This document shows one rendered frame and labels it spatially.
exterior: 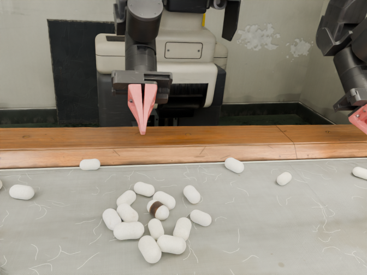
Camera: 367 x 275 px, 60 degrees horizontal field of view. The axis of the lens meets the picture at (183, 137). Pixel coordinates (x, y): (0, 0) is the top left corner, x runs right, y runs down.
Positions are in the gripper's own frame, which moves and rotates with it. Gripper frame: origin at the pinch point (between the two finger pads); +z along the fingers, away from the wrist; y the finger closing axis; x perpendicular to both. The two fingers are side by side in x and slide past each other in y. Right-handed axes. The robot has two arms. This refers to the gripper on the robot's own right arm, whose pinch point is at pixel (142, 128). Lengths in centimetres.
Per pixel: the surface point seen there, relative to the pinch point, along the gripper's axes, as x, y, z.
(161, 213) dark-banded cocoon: -4.7, 1.8, 14.6
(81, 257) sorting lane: -6.6, -8.1, 19.6
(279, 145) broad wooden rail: 6.0, 27.1, 0.8
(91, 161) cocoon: 4.4, -8.4, 4.1
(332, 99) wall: 147, 159, -92
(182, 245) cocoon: -8.7, 3.7, 19.2
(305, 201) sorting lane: -1.9, 25.1, 13.5
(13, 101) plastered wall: 171, -80, -98
